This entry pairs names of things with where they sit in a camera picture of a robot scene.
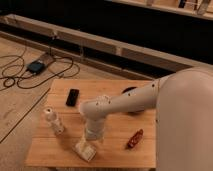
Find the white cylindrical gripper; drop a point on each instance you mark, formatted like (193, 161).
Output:
(94, 129)

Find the white sponge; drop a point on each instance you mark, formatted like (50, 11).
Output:
(85, 150)

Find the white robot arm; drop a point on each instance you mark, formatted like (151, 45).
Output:
(184, 117)

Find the black smartphone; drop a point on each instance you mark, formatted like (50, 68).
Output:
(72, 97)

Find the wooden table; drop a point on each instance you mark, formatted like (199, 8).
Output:
(50, 150)

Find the red snack packet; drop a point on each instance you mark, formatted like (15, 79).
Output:
(135, 139)

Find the dark patterned bowl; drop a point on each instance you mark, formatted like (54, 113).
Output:
(133, 113)

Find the black power adapter box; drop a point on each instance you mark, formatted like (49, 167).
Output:
(35, 67)

